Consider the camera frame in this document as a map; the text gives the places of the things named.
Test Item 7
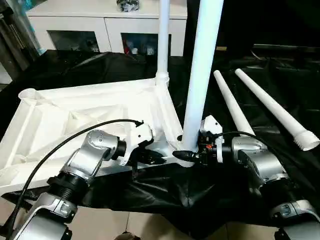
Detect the teal printed plastic sheet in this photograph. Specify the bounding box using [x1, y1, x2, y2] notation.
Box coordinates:
[26, 4, 45, 57]

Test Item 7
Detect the black bundle in clear bag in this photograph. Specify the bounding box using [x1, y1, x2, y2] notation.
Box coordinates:
[115, 0, 141, 13]

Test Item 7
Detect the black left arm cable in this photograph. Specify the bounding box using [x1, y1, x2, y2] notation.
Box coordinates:
[4, 119, 145, 238]

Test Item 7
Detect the grey metal tripod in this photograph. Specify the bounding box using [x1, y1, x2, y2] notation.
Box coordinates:
[0, 4, 33, 73]

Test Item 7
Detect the dark horizontal bar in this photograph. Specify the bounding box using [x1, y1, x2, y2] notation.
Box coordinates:
[252, 44, 320, 54]

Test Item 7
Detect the black plastic mat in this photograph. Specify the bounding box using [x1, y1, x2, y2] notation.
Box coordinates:
[0, 48, 320, 233]

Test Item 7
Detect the white glass-door cabinet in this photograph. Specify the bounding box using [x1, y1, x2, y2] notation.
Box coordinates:
[26, 0, 188, 57]

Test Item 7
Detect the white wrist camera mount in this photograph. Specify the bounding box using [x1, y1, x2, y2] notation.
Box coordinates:
[199, 115, 224, 163]
[119, 122, 156, 167]

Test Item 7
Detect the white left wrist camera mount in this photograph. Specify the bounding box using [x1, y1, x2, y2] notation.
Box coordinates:
[119, 122, 156, 167]

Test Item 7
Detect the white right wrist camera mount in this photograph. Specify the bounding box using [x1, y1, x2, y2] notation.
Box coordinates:
[199, 115, 224, 163]

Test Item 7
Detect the white plastic table leg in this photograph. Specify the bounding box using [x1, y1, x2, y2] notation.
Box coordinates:
[213, 70, 256, 137]
[154, 0, 171, 88]
[181, 0, 225, 163]
[234, 68, 320, 152]

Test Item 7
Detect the black folding table frame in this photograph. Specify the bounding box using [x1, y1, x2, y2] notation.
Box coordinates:
[0, 209, 26, 240]

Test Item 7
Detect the black fabric backdrop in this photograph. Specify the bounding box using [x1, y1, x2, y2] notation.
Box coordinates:
[186, 0, 320, 66]

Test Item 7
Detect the white plastic table top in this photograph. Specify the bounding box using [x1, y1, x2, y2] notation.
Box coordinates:
[0, 77, 198, 198]

